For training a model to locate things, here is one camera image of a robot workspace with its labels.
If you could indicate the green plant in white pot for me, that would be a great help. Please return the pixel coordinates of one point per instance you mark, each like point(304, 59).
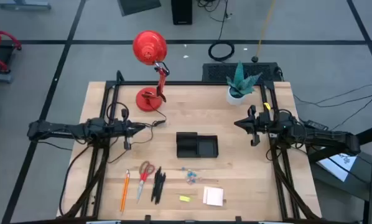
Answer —
point(234, 99)

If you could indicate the black power adapter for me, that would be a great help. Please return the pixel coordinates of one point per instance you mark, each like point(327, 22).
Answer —
point(316, 125)

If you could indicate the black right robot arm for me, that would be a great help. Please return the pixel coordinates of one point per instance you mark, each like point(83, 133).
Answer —
point(329, 137)

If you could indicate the black pen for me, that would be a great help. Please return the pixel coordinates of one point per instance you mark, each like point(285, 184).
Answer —
point(161, 189)
point(158, 188)
point(155, 186)

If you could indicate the yellow-green eraser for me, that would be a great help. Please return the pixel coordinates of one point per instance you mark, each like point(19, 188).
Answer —
point(184, 198)

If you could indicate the black aluminium table frame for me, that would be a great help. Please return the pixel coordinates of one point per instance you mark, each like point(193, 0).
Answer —
point(189, 83)

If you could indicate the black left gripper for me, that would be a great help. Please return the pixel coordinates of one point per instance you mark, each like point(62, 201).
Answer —
point(123, 128)

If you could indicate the black vented case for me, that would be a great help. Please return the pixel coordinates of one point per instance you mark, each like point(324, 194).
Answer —
point(214, 72)

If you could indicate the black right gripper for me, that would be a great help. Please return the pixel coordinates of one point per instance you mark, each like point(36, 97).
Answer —
point(259, 124)

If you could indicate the pink sticky note pad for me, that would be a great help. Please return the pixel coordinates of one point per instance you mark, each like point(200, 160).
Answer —
point(214, 196)

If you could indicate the white printed paper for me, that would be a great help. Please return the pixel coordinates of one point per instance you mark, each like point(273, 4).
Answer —
point(341, 165)

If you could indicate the grey metal stand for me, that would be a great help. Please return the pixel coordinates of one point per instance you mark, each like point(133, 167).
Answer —
point(22, 4)

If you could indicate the red desk lamp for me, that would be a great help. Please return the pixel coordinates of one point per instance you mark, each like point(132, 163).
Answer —
point(150, 46)

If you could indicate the black flat panel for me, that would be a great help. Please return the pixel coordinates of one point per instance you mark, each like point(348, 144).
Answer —
point(136, 6)

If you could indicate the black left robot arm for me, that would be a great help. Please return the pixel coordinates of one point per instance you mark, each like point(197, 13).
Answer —
point(58, 129)

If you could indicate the black mesh desk organizer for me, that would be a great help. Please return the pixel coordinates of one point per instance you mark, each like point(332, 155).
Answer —
point(204, 147)

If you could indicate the black computer tower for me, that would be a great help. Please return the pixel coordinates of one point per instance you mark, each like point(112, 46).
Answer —
point(182, 12)

